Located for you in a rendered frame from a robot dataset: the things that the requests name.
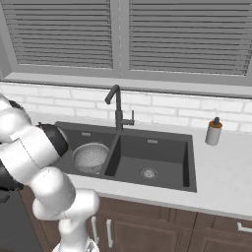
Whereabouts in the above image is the dark grey sink faucet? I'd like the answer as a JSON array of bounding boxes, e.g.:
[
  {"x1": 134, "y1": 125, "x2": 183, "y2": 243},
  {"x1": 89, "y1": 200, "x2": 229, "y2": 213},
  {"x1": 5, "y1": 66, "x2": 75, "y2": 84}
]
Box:
[{"x1": 103, "y1": 84, "x2": 136, "y2": 134}]

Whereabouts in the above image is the dark grey dishwasher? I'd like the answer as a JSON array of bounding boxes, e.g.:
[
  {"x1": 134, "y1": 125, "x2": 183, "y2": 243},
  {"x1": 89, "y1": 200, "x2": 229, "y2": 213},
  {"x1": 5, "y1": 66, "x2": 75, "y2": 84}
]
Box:
[{"x1": 0, "y1": 188, "x2": 44, "y2": 252}]

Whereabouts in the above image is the grey window frame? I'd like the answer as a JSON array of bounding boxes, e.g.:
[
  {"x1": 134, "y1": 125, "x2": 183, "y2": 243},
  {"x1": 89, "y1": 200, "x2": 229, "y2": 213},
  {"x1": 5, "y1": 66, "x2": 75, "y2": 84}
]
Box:
[{"x1": 0, "y1": 0, "x2": 252, "y2": 98}]

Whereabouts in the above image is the white cupboard door handle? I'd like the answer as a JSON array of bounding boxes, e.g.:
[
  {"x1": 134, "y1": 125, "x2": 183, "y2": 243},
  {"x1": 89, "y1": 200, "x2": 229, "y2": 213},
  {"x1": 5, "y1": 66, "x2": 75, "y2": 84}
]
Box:
[
  {"x1": 104, "y1": 219, "x2": 114, "y2": 249},
  {"x1": 91, "y1": 216, "x2": 99, "y2": 246}
]

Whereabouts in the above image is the grey window blind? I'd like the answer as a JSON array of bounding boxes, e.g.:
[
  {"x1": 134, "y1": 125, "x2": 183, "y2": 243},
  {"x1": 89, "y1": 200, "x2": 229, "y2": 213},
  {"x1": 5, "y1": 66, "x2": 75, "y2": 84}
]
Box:
[
  {"x1": 0, "y1": 0, "x2": 114, "y2": 70},
  {"x1": 128, "y1": 0, "x2": 252, "y2": 78}
]

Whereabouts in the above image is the dark grey double sink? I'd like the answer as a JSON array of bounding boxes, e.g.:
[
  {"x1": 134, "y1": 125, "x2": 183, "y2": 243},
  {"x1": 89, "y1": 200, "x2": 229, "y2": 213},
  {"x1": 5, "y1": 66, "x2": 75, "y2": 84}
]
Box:
[{"x1": 48, "y1": 121, "x2": 198, "y2": 194}]

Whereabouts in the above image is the white soap dispenser, brown pump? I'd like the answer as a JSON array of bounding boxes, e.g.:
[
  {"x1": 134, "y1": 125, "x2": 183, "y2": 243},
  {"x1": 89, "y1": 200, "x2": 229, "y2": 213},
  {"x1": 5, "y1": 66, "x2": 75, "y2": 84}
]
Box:
[{"x1": 204, "y1": 116, "x2": 224, "y2": 147}]

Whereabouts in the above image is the white metal colander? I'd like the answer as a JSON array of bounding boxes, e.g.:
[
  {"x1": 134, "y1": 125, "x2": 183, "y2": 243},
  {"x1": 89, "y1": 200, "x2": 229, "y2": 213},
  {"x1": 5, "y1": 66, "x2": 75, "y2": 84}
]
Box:
[{"x1": 71, "y1": 141, "x2": 111, "y2": 175}]

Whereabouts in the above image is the white drawer handle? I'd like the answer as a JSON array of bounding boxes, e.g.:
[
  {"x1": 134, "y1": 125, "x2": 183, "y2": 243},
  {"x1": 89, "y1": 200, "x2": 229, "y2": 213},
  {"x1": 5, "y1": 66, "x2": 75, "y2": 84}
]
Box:
[{"x1": 236, "y1": 221, "x2": 252, "y2": 234}]

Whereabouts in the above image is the brown wooden drawer front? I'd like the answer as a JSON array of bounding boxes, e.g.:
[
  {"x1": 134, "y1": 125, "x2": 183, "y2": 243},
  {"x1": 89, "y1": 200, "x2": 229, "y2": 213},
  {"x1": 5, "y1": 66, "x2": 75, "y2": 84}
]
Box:
[{"x1": 188, "y1": 212, "x2": 252, "y2": 252}]

